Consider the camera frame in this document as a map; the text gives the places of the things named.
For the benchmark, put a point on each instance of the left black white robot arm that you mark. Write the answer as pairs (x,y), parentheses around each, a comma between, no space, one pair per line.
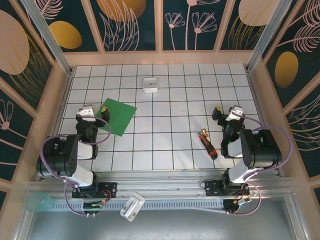
(60,162)

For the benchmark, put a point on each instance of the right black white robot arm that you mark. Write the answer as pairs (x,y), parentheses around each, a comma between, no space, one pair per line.
(262,152)

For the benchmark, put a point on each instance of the white square desk clock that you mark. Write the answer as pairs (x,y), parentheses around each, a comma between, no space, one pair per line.
(151,85)

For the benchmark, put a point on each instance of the small brass knob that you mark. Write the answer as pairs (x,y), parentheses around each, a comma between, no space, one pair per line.
(204,132)

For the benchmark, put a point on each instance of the teal plastic cup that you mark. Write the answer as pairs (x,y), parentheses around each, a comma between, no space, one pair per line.
(37,202)

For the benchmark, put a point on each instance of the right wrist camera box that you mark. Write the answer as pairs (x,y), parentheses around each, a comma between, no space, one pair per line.
(235,112)

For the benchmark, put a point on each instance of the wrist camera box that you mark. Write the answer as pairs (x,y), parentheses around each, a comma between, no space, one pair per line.
(86,112)
(235,112)

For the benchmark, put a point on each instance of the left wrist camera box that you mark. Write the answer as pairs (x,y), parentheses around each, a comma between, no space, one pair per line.
(86,112)

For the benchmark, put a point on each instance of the aluminium side rail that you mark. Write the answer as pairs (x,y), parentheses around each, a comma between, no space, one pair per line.
(262,120)
(61,117)

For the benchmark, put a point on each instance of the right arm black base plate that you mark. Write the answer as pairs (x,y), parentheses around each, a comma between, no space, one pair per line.
(212,187)

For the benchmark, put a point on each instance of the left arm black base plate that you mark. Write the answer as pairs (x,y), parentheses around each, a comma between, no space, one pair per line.
(110,190)

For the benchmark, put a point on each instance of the white plastic bracket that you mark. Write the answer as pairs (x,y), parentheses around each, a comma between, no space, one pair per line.
(132,206)

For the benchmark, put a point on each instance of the long aluminium mounting rail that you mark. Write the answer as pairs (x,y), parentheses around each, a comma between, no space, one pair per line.
(162,186)

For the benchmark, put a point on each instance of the aluminium corner post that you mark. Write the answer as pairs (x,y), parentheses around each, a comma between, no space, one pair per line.
(47,37)
(270,32)

